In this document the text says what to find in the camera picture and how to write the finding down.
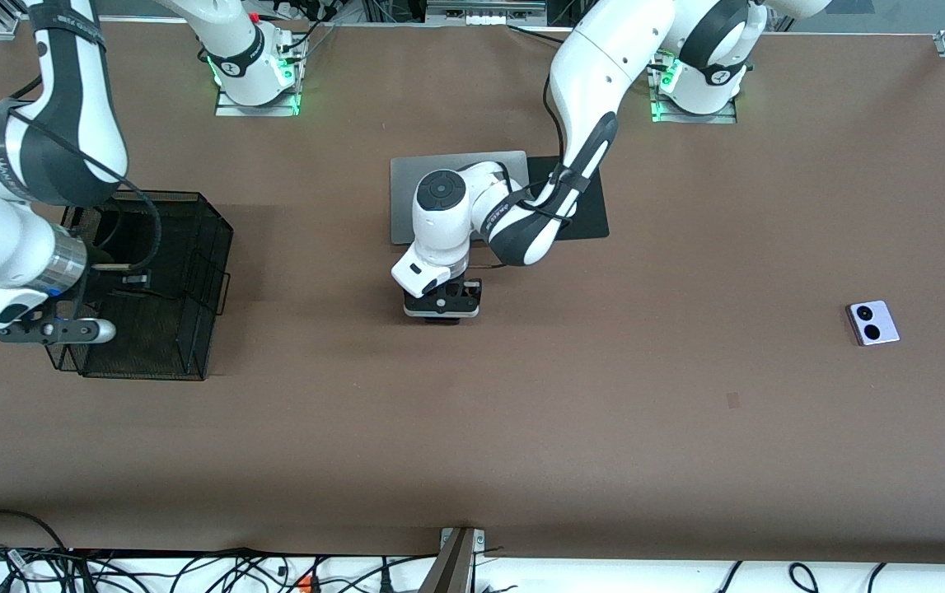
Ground lavender flip phone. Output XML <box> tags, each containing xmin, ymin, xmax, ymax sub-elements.
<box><xmin>846</xmin><ymin>301</ymin><xmax>901</xmax><ymax>348</ymax></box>

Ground silver closed laptop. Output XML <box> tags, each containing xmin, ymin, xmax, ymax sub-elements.
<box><xmin>390</xmin><ymin>150</ymin><xmax>531</xmax><ymax>246</ymax></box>

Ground black mouse pad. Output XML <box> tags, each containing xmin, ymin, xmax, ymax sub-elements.
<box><xmin>526</xmin><ymin>153</ymin><xmax>611</xmax><ymax>243</ymax></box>

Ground grey power strip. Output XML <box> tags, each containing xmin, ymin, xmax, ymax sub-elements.
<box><xmin>426</xmin><ymin>0</ymin><xmax>548</xmax><ymax>27</ymax></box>

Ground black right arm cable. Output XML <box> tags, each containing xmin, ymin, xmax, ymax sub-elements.
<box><xmin>2</xmin><ymin>78</ymin><xmax>161</xmax><ymax>273</ymax></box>

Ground black wire mesh organizer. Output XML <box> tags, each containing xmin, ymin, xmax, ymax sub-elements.
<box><xmin>41</xmin><ymin>189</ymin><xmax>234</xmax><ymax>381</ymax></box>

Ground thick black floor cable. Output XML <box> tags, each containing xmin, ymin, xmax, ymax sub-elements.
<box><xmin>0</xmin><ymin>509</ymin><xmax>71</xmax><ymax>553</ymax></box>

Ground grey metal table bracket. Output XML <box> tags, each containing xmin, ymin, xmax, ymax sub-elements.
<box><xmin>419</xmin><ymin>527</ymin><xmax>487</xmax><ymax>593</ymax></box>

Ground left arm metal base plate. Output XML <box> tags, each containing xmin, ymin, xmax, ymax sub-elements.
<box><xmin>647</xmin><ymin>49</ymin><xmax>738</xmax><ymax>124</ymax></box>

